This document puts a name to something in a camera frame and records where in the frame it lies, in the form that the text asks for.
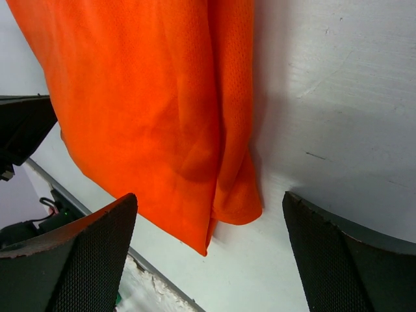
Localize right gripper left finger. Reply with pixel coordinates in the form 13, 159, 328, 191
1, 193, 138, 311

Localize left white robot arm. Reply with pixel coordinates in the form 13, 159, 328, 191
1, 94, 57, 181

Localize green folded t shirt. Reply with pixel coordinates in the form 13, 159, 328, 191
115, 292, 122, 306

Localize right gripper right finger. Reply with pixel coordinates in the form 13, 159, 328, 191
282, 192, 415, 312

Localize orange t shirt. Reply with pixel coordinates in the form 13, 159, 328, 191
8, 1, 263, 255

